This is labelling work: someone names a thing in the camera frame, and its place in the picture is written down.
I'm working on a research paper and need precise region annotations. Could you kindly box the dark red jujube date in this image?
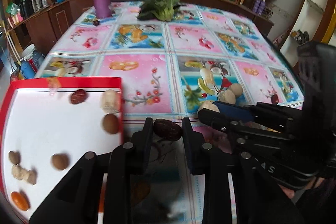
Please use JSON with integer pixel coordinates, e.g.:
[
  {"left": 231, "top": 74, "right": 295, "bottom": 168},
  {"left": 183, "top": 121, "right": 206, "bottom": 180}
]
[{"left": 154, "top": 119, "right": 182, "bottom": 141}]

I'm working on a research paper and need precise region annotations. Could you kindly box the beige cylindrical yam piece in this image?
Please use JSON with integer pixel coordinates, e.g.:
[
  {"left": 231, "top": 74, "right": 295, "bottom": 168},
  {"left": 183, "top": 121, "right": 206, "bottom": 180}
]
[{"left": 100, "top": 89, "right": 121, "bottom": 114}]

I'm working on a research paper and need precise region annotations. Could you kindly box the right hand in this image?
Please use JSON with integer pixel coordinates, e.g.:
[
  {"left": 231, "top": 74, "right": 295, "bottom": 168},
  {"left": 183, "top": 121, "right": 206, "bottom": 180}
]
[{"left": 278, "top": 176, "right": 325, "bottom": 199}]

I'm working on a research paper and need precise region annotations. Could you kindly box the brown longan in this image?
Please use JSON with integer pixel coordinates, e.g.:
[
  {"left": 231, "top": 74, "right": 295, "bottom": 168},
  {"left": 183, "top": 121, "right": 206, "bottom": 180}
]
[
  {"left": 102, "top": 113, "right": 119, "bottom": 135},
  {"left": 51, "top": 153, "right": 70, "bottom": 170}
]

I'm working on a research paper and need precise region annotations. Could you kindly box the colourful fruit print tablecloth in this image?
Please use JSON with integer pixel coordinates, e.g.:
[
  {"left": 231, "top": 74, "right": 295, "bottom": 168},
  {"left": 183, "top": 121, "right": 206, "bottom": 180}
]
[{"left": 34, "top": 0, "right": 305, "bottom": 224}]

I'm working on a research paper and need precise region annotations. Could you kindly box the red jujube in box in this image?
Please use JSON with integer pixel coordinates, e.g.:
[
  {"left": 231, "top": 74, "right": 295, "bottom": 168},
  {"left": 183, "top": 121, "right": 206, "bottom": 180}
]
[{"left": 70, "top": 89, "right": 88, "bottom": 105}]

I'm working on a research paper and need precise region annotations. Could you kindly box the red white shallow box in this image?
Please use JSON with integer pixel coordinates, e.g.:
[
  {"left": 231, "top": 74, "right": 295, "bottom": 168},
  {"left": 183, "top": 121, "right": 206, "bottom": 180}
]
[{"left": 1, "top": 77, "right": 123, "bottom": 223}]

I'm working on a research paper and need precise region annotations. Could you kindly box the beige yam piece in box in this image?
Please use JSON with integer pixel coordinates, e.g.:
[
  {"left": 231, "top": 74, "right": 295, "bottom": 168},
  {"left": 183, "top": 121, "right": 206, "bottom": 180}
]
[{"left": 11, "top": 165, "right": 37, "bottom": 185}]

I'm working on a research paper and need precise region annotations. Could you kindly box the orange tangerine left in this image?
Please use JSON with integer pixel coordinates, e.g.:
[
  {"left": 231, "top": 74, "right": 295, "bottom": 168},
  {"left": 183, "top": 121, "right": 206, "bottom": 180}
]
[{"left": 10, "top": 191, "right": 30, "bottom": 211}]

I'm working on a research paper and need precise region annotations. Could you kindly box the brown longan fruit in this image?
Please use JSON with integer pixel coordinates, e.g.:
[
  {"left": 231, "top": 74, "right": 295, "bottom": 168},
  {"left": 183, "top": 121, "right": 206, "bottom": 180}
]
[{"left": 8, "top": 151, "right": 21, "bottom": 165}]

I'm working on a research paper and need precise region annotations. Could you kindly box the green leafy vegetable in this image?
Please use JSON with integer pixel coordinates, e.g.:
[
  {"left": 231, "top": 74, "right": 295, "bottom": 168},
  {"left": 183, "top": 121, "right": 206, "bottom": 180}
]
[{"left": 137, "top": 0, "right": 181, "bottom": 22}]

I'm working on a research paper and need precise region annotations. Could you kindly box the blue thermos flask on floor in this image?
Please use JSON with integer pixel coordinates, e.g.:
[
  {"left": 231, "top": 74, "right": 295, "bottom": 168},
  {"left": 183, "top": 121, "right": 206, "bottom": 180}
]
[{"left": 21, "top": 60, "right": 35, "bottom": 79}]

